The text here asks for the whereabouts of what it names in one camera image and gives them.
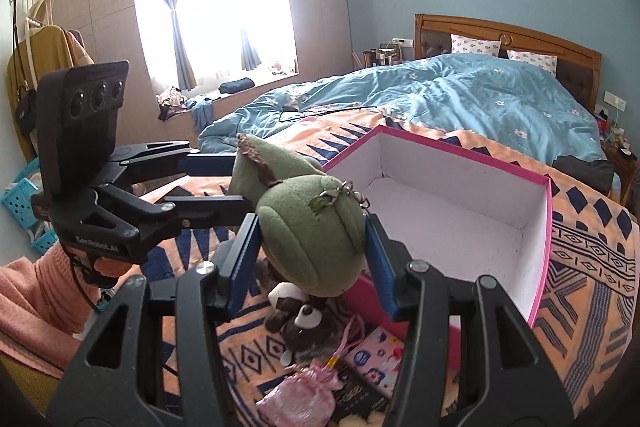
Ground floral tissue pack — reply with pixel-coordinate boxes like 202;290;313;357
345;326;405;398

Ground green plush toy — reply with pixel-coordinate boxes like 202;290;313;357
229;134;369;298

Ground pink knit sleeve forearm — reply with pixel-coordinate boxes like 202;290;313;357
1;243;100;387

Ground turquoise plastic basket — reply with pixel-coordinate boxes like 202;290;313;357
1;158;58;255

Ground pink storage box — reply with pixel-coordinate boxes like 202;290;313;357
322;124;554;371

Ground dark folded clothes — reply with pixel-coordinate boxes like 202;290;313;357
218;77;255;94

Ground dark brown plush raccoon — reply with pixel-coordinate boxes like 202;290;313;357
265;282;345;366

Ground black small box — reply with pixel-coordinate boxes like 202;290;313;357
331;362;388;424

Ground cream plush toy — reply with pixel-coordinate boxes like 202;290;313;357
338;411;385;427

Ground yellow hanging coat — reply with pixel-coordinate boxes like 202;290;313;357
6;25;93;161

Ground blue floral duvet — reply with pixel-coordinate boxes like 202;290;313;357
198;53;604;165

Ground left white patterned pillow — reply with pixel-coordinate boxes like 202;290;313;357
451;34;501;57

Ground white patterned pillow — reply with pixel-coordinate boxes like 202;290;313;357
451;34;501;57
506;50;558;76

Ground right white patterned pillow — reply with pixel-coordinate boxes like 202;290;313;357
506;50;558;76

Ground wooden headboard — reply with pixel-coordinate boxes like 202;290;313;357
413;14;601;112

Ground pink satin drawstring pouch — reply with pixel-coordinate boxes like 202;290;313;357
256;359;342;427

